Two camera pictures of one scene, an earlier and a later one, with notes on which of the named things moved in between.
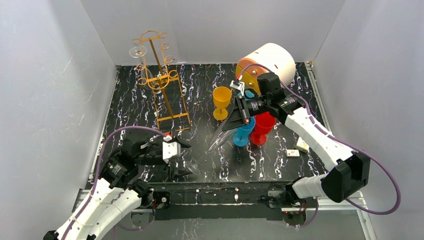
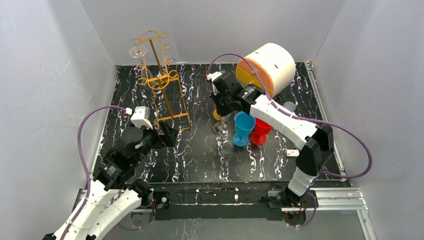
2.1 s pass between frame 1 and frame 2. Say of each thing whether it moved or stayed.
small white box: stayed
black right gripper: moved
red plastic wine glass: stayed
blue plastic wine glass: stayed
